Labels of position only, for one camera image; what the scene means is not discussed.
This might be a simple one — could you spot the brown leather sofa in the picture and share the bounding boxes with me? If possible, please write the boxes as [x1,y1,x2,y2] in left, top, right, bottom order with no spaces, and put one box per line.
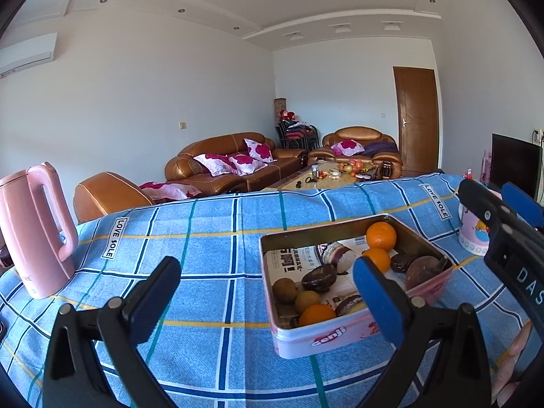
[165,132,309,194]

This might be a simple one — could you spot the white magenta floral pillow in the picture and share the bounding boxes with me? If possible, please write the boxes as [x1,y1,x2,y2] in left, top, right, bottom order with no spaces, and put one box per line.
[243,138,275,163]
[228,153,268,176]
[138,181,202,202]
[193,154,239,176]
[331,139,366,156]

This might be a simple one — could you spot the person's right hand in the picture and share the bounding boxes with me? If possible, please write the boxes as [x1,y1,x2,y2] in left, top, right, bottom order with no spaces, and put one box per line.
[493,321,534,406]

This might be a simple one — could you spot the large reddish brown fruit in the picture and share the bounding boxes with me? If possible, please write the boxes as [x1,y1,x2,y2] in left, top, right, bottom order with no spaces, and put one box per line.
[405,256,447,292]

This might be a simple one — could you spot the blue plaid tablecloth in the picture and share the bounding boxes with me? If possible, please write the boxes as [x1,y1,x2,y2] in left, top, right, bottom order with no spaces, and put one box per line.
[0,172,544,408]

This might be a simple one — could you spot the pink chair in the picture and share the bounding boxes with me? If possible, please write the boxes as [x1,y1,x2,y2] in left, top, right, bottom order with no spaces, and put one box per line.
[0,161,78,299]

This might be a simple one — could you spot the stacked dark chairs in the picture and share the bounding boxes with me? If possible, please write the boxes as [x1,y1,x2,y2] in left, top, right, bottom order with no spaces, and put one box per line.
[275,121,319,150]

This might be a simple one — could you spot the purple blanket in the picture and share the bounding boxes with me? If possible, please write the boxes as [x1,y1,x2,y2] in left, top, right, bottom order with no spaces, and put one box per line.
[363,141,400,158]

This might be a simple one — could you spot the brown kiwi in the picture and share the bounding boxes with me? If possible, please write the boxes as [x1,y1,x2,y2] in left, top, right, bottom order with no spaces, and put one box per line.
[272,278,300,305]
[294,290,328,314]

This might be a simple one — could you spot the black television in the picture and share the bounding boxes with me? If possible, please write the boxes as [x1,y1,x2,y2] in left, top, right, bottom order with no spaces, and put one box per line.
[491,133,544,202]

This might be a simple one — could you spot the wooden coffee table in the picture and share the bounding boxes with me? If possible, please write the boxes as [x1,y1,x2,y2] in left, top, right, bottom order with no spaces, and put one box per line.
[259,159,383,192]

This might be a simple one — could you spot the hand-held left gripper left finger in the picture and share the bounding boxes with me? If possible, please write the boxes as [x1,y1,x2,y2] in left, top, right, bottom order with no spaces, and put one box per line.
[41,256,183,408]

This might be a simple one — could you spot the pink cartoon cat cup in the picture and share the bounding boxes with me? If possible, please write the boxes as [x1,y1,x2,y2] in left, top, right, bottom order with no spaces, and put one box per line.
[458,202,496,257]

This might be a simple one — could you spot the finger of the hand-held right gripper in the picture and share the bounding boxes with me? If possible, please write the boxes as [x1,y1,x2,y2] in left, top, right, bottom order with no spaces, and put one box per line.
[501,182,544,232]
[458,178,532,243]

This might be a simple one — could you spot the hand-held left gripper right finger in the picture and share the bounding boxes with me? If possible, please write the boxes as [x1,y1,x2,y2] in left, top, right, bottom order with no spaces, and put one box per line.
[353,256,496,408]

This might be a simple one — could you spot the printed paper liner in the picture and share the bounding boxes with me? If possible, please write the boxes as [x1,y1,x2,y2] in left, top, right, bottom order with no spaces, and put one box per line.
[266,238,370,307]

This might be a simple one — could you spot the brown wooden door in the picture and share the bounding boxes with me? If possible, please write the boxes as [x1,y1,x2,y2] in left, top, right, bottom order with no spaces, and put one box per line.
[393,66,440,175]

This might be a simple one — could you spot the small dark brown pastry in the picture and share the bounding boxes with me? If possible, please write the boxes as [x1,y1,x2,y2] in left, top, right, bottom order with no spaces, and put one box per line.
[390,254,419,273]

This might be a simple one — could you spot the white wall air conditioner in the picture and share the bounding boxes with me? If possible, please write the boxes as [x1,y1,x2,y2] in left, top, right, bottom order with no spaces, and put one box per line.
[0,32,58,78]

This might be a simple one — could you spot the fruit platter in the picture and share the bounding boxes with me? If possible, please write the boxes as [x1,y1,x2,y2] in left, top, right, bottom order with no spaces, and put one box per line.
[336,158,375,177]

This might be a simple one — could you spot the pink tin box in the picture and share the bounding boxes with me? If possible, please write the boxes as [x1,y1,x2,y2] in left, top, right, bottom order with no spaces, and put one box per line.
[258,214,453,360]

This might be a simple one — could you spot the orange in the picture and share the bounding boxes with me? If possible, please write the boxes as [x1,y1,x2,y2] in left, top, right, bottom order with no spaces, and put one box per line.
[299,304,336,328]
[361,248,392,273]
[365,221,398,251]

